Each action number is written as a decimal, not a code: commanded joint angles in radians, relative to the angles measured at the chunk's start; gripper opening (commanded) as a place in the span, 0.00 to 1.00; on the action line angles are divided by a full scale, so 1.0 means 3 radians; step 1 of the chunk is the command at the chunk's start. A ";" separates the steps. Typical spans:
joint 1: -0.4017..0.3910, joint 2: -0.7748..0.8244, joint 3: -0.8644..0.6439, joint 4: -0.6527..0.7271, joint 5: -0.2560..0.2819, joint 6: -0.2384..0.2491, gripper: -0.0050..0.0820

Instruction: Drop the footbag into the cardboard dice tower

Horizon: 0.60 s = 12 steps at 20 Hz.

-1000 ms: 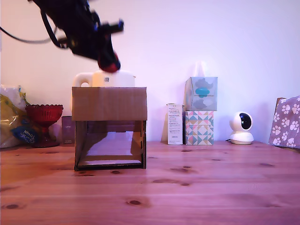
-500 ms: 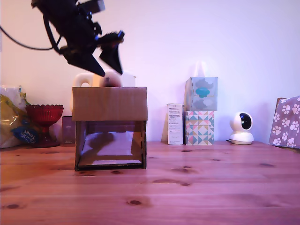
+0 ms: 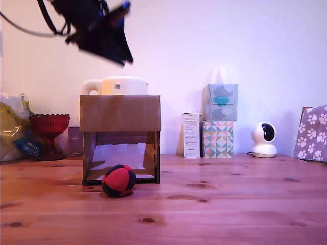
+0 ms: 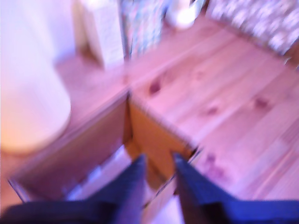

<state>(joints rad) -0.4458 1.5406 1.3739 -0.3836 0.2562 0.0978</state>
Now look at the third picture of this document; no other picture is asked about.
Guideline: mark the red glass footed bowl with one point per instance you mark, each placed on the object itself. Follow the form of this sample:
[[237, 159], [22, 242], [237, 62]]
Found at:
[[49, 125]]

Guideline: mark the small white round camera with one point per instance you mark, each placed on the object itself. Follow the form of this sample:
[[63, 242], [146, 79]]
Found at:
[[263, 137]]

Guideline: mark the white tissue sheet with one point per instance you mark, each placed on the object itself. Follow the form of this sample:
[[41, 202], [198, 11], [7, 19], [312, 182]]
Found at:
[[219, 76]]

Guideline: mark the triangle pattern tissue box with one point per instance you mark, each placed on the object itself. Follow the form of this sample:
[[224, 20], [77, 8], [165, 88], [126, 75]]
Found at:
[[217, 140]]

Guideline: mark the paw print fabric bag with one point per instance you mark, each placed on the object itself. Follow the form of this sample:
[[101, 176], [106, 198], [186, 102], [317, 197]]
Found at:
[[313, 132]]

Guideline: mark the cardboard dice tower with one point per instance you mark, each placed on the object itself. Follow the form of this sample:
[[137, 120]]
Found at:
[[120, 113]]

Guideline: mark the red and black footbag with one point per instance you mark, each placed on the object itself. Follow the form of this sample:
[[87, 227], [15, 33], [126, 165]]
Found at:
[[118, 181]]

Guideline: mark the tall white printed carton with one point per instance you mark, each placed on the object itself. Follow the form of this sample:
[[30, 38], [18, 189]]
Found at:
[[191, 135]]

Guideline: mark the small dark brown box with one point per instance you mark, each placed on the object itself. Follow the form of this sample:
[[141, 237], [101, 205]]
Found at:
[[75, 141]]

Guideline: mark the grey cloud print tissue box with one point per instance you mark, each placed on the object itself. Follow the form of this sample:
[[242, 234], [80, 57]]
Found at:
[[221, 102]]

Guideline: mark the cream electric kettle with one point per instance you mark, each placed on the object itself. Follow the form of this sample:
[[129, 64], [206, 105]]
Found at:
[[124, 85]]

